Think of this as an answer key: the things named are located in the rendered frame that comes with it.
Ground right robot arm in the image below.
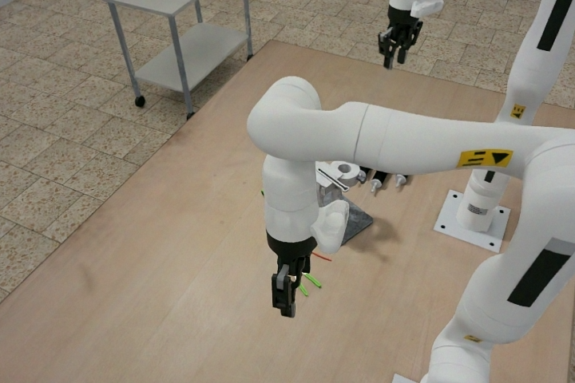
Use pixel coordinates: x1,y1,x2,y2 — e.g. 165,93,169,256
389,0,575,232

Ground green-handled pliers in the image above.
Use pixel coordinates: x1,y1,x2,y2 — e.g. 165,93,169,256
299,272,321,296

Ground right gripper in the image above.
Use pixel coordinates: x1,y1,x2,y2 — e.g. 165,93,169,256
378,3,423,70

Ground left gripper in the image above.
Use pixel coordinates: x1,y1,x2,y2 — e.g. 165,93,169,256
266,230,318,318

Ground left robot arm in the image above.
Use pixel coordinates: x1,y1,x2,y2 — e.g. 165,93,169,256
247,77,575,383

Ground black cylinder with grey shaft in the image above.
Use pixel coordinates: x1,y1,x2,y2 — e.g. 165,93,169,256
371,171,387,193
359,166,370,177

